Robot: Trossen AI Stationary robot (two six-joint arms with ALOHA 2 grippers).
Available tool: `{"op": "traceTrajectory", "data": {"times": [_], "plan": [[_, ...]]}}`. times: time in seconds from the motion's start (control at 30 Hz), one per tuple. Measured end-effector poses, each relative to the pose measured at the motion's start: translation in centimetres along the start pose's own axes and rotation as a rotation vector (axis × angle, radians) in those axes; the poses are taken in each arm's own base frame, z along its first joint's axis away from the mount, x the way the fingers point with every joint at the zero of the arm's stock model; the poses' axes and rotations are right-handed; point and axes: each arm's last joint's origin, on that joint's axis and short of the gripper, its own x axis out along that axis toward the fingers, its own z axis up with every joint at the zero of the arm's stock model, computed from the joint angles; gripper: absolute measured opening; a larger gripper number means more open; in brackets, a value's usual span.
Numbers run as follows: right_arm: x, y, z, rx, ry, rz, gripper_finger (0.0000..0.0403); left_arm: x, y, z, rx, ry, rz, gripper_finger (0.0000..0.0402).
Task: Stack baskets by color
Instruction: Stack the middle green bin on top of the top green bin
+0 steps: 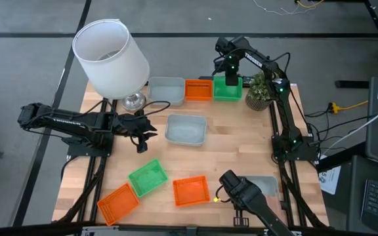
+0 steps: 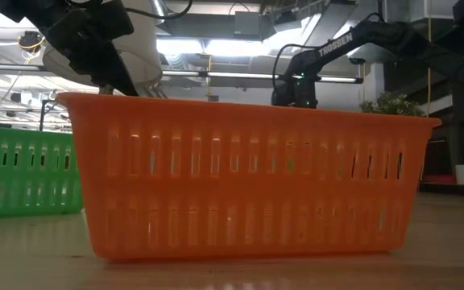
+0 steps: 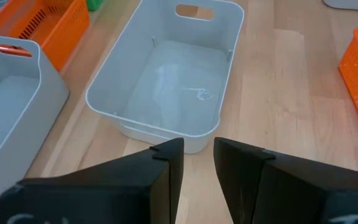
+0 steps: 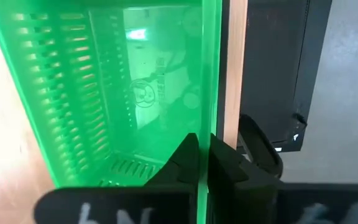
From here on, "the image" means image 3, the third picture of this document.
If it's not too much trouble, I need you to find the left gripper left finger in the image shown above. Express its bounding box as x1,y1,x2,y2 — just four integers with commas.
0,138,185,224

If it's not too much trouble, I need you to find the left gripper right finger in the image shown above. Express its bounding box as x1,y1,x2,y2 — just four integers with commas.
213,138,358,224

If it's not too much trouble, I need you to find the grey plastic basket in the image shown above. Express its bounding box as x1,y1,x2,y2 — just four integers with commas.
0,33,71,208
85,0,245,155
323,0,358,12

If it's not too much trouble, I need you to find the green plastic basket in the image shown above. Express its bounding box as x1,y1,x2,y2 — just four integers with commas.
86,0,104,12

